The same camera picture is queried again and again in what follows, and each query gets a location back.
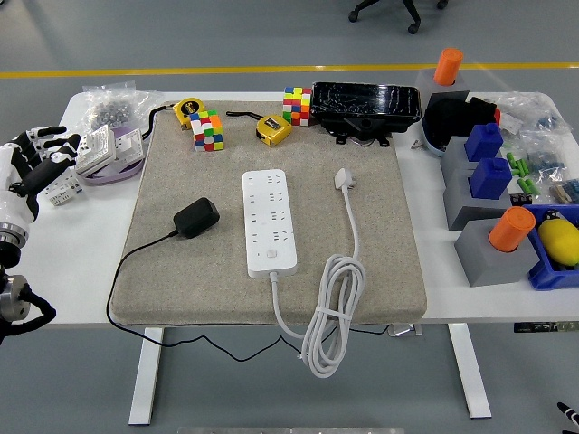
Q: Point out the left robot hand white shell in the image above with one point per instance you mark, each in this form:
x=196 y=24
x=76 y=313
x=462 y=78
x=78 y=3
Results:
x=18 y=181

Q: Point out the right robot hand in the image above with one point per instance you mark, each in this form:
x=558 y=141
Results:
x=569 y=416

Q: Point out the black power adapter plug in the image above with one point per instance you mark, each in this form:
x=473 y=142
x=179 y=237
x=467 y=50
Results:
x=196 y=217

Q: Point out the white power strip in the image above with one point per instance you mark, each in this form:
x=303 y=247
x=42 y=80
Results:
x=267 y=244

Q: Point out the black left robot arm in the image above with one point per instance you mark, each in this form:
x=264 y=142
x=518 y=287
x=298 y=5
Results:
x=13 y=298

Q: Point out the white circuit breaker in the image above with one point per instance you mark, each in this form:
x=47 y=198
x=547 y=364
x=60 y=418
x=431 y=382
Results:
x=63 y=192

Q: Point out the white table leg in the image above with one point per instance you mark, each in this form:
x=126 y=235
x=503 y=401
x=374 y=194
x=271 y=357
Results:
x=145 y=375
x=470 y=370

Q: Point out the clear bag of metal nuts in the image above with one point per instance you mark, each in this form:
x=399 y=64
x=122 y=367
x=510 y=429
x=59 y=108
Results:
x=108 y=113

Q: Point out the blue plastic bin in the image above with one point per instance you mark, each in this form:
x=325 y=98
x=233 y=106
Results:
x=549 y=276

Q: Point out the grey block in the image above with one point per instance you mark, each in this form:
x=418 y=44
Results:
x=425 y=83
x=452 y=158
x=488 y=267
x=457 y=203

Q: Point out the yellow rounded object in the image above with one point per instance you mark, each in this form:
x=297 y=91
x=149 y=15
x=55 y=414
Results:
x=561 y=242

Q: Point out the yellow tape measure black dial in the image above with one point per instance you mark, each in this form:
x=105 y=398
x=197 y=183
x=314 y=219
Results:
x=187 y=110

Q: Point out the orange cylinder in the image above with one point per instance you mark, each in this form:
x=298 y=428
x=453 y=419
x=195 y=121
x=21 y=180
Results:
x=448 y=65
x=511 y=228

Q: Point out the grey-brown mat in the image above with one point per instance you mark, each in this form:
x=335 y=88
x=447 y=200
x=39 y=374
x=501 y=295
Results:
x=203 y=280

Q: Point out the clear bag of mixed parts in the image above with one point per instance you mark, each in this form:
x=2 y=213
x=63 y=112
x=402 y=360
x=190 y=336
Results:
x=565 y=190

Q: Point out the green peg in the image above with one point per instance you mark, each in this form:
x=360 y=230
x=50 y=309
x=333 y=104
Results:
x=510 y=160
x=524 y=184
x=521 y=167
x=534 y=187

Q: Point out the blue block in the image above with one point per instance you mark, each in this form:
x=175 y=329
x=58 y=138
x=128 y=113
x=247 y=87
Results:
x=483 y=142
x=489 y=178

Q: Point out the clear bag of blue parts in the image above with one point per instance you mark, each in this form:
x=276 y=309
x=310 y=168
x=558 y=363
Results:
x=547 y=122
x=545 y=158

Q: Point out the tall colourful puzzle cube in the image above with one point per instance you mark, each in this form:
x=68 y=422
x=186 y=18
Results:
x=296 y=106

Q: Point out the clear bag with white label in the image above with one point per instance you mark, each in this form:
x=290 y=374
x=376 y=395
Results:
x=511 y=119

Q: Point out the white and blue bowl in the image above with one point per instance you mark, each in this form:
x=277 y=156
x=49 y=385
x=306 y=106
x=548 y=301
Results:
x=432 y=142

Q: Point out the black cracked screen device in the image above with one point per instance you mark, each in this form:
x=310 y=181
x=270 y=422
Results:
x=362 y=101

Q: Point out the black office chair base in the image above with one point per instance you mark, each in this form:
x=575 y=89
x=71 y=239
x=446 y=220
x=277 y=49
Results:
x=409 y=11

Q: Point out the white boxed wall socket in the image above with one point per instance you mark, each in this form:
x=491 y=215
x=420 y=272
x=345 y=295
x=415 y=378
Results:
x=92 y=151

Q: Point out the white switch panel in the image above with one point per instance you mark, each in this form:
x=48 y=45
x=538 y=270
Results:
x=129 y=144

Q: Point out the metal table bracket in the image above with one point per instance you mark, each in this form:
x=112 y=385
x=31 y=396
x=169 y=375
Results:
x=405 y=330

